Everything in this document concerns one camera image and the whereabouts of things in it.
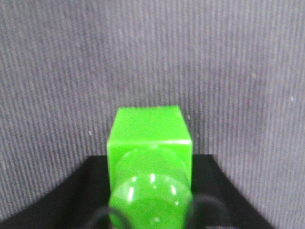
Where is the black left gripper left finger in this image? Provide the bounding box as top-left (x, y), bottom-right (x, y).
top-left (0, 156), bottom-right (110, 229)

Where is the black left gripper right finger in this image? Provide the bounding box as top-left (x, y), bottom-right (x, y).
top-left (188, 155), bottom-right (273, 229)

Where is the green block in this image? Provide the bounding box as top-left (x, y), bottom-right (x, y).
top-left (107, 105), bottom-right (193, 229)

